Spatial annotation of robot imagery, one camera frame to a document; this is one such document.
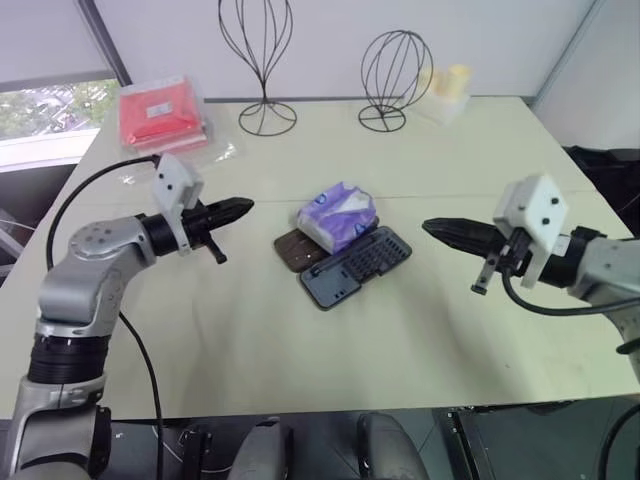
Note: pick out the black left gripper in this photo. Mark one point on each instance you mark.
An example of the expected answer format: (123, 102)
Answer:
(202, 222)

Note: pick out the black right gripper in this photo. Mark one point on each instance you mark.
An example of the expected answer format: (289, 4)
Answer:
(505, 259)

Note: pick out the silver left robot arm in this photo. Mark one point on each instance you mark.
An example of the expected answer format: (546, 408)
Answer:
(87, 280)

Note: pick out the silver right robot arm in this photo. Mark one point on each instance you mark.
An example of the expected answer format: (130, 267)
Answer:
(607, 270)

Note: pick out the clear plastic bag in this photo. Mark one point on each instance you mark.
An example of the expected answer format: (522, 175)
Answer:
(225, 150)

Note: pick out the red cloth pack in plastic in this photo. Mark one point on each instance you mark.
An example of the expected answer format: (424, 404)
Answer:
(175, 142)
(160, 107)

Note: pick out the purple white tissue pack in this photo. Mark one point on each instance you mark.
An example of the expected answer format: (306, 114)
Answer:
(337, 215)

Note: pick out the white holder box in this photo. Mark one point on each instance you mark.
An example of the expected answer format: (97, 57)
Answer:
(447, 107)

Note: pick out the black bag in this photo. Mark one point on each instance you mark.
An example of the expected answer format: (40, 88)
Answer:
(610, 175)

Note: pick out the pale yellow roll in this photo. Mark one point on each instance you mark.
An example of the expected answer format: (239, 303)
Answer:
(462, 77)
(441, 82)

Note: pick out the grey rounded shape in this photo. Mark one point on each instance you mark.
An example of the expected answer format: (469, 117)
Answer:
(262, 450)
(392, 445)

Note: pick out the white roller window blind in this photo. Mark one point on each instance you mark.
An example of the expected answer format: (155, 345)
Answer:
(45, 35)

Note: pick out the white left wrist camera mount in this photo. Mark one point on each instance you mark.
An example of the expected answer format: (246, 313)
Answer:
(172, 182)

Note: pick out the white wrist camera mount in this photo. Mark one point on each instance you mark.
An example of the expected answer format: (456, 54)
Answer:
(537, 205)
(172, 182)

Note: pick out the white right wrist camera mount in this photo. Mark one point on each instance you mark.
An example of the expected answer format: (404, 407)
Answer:
(537, 205)

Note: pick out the black metal bracket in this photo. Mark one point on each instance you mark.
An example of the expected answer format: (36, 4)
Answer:
(462, 445)

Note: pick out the grey partition frame post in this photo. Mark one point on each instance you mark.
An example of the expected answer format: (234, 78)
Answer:
(565, 50)

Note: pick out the dark window frame post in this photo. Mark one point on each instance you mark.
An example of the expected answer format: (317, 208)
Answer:
(107, 40)

